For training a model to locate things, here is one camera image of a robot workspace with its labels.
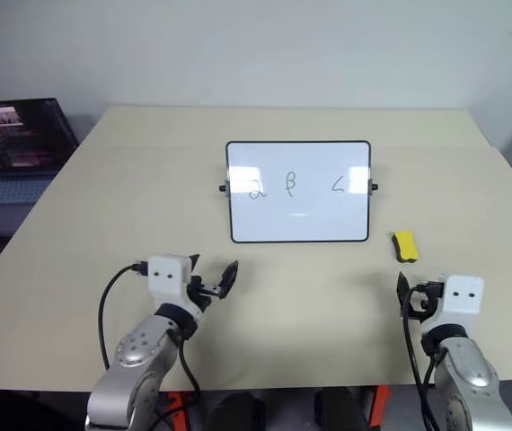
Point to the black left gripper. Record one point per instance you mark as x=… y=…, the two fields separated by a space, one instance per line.
x=202 y=289

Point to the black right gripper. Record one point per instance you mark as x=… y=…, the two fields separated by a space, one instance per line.
x=424 y=303

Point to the yellow whiteboard eraser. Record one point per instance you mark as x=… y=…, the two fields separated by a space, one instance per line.
x=405 y=244

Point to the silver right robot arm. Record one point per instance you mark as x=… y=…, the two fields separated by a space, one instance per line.
x=462 y=381

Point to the small black-framed whiteboard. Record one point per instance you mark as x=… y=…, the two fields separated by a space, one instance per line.
x=298 y=193

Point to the dark rounded shape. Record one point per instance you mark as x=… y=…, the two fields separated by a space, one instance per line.
x=235 y=410

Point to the open dark laptop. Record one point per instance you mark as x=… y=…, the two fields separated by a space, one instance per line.
x=9 y=143

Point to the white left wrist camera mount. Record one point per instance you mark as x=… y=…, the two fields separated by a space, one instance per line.
x=166 y=280

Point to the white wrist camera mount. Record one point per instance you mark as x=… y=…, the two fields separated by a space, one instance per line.
x=166 y=280
x=460 y=298

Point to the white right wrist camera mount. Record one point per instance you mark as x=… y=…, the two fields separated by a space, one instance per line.
x=460 y=298

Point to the orange frame part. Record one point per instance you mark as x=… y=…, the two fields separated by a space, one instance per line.
x=179 y=408
x=379 y=404

